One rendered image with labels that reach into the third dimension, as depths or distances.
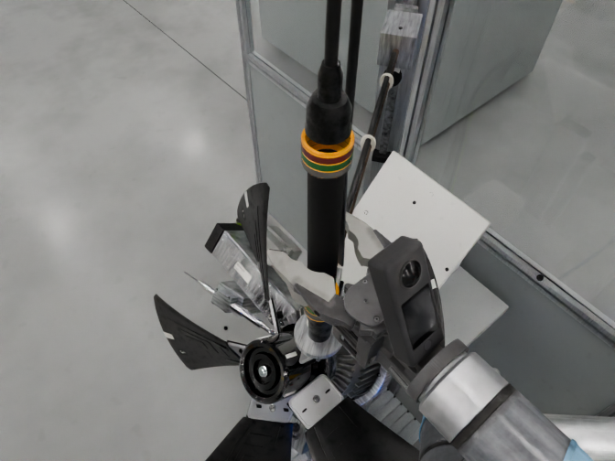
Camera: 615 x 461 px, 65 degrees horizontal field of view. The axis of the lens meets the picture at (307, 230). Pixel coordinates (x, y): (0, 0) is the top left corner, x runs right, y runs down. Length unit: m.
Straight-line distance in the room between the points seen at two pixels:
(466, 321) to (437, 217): 0.50
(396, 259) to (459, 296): 1.09
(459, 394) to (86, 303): 2.31
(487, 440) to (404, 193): 0.69
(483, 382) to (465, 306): 1.02
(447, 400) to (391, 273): 0.12
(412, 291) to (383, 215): 0.67
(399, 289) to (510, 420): 0.14
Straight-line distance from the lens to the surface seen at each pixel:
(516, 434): 0.45
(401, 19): 1.06
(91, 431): 2.34
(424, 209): 1.04
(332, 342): 0.68
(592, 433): 0.62
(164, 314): 1.15
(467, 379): 0.45
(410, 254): 0.41
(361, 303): 0.47
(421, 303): 0.44
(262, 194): 0.92
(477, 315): 1.47
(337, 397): 0.96
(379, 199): 1.09
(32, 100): 3.92
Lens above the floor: 2.09
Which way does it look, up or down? 52 degrees down
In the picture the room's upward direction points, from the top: straight up
